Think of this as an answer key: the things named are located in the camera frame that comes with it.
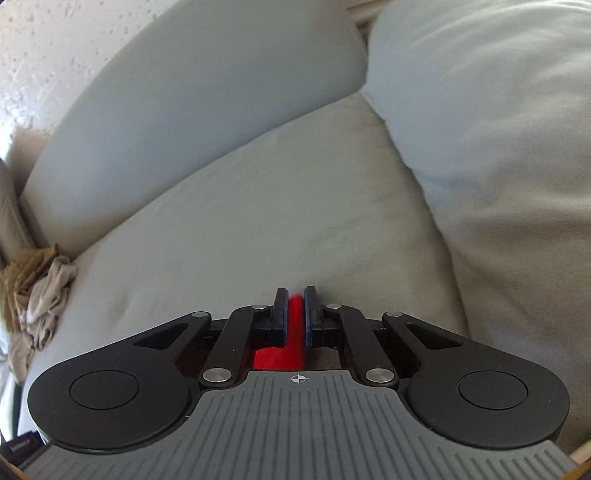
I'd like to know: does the grey-green pillow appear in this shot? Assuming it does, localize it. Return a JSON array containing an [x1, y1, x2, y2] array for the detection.
[[0, 157, 47, 268]]

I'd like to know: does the red sweater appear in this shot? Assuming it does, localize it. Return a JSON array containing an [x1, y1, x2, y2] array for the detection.
[[178, 295, 324, 372]]

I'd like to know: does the grey-beige garment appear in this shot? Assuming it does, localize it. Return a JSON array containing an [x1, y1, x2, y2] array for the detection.
[[8, 256, 78, 384]]

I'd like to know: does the tan garment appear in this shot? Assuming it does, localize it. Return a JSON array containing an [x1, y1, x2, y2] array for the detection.
[[0, 244, 61, 333]]

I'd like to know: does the grey sofa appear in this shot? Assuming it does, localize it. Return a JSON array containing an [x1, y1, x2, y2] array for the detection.
[[18, 0, 467, 384]]

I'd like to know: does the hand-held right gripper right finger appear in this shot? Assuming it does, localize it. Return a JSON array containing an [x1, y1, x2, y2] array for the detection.
[[302, 285, 458, 387]]

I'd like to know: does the large grey armrest cushion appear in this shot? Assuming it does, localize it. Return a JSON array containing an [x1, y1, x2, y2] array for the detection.
[[360, 0, 591, 416]]

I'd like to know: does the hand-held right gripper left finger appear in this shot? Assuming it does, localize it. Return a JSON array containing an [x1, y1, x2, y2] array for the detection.
[[134, 287, 291, 388]]

